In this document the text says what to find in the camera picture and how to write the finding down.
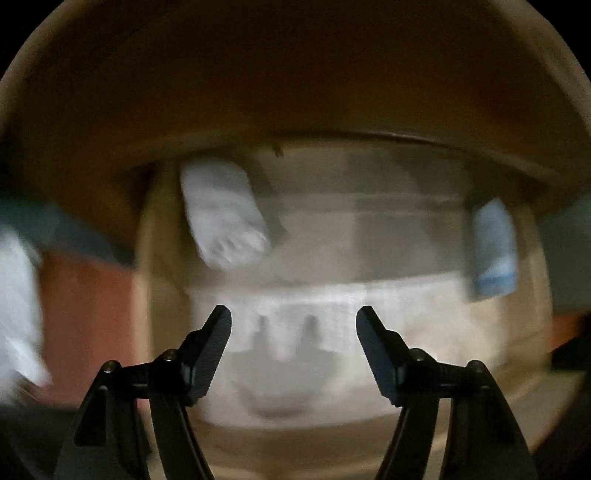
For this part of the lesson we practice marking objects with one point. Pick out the white underwear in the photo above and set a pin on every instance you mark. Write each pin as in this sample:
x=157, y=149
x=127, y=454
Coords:
x=221, y=212

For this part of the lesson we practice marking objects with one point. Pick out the wooden drawer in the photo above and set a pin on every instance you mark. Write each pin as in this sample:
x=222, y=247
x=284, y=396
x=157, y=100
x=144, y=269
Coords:
x=351, y=224

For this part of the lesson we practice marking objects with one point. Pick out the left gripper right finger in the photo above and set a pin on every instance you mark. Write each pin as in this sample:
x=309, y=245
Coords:
x=484, y=440

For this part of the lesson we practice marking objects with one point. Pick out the white crumpled cloth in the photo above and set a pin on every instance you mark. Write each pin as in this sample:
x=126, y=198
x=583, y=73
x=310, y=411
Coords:
x=20, y=316

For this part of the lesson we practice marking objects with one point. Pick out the brown wooden nightstand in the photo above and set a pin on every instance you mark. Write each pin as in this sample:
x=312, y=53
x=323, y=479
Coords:
x=91, y=90

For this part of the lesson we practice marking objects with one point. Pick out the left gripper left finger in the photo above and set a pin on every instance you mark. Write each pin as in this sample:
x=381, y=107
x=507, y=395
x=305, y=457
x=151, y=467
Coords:
x=105, y=440

